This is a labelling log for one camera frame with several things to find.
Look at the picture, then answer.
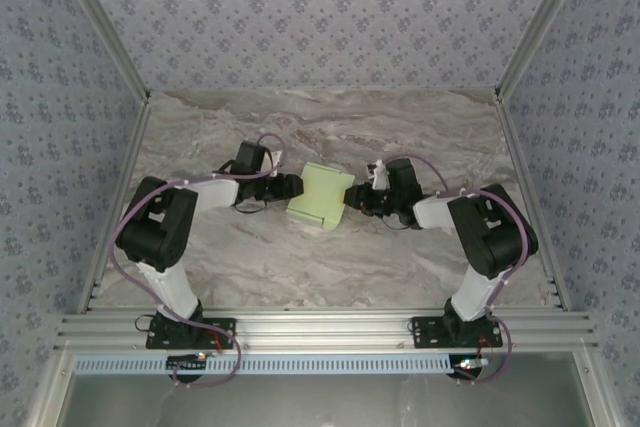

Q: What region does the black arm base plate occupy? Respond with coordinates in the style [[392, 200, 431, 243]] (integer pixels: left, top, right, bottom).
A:
[[145, 316, 237, 351], [410, 315, 504, 350]]

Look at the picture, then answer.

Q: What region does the aluminium frame post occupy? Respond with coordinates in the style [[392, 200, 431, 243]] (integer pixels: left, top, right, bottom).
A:
[[48, 0, 152, 104], [493, 0, 597, 104]]

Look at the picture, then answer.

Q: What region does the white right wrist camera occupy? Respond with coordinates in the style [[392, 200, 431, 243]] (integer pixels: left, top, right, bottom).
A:
[[366, 160, 390, 192]]

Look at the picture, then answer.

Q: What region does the light green paper box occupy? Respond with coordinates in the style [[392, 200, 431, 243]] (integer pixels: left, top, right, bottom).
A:
[[286, 161, 356, 232]]

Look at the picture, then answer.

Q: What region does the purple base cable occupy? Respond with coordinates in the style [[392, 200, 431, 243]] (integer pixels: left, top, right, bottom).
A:
[[149, 329, 244, 391], [455, 321, 512, 386]]

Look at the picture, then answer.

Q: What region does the grey metal panel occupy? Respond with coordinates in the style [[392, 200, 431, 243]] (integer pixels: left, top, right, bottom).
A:
[[63, 371, 596, 427]]

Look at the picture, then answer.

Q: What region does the aluminium mounting rail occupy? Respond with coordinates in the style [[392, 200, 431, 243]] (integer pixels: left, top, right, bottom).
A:
[[54, 310, 599, 351]]

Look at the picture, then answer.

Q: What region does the light blue slotted cable duct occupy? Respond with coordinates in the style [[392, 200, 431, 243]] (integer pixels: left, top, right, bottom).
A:
[[73, 354, 494, 376]]

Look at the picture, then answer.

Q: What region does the small electronics board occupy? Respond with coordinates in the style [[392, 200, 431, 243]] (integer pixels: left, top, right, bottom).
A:
[[451, 356, 492, 379], [166, 352, 210, 371]]

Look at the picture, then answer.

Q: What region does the aluminium table side rail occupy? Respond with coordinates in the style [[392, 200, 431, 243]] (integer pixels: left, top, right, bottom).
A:
[[77, 96, 152, 316], [494, 94, 572, 312]]

